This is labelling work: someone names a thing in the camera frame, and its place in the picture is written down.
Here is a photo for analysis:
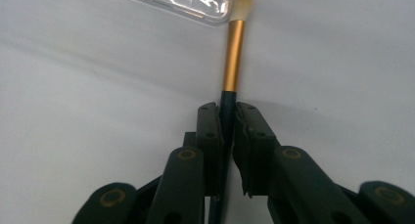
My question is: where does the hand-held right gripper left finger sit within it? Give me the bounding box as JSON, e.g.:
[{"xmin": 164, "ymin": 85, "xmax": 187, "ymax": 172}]
[{"xmin": 146, "ymin": 101, "xmax": 226, "ymax": 224}]

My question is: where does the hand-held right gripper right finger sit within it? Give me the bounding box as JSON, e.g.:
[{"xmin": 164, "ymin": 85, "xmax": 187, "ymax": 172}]
[{"xmin": 232, "ymin": 101, "xmax": 373, "ymax": 224}]

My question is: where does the black gold makeup brush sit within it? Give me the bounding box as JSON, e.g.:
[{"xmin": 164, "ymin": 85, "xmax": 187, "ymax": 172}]
[{"xmin": 208, "ymin": 0, "xmax": 254, "ymax": 224}]

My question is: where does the clear plastic organizer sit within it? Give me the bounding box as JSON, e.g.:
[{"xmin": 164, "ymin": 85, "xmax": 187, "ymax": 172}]
[{"xmin": 103, "ymin": 0, "xmax": 237, "ymax": 26}]

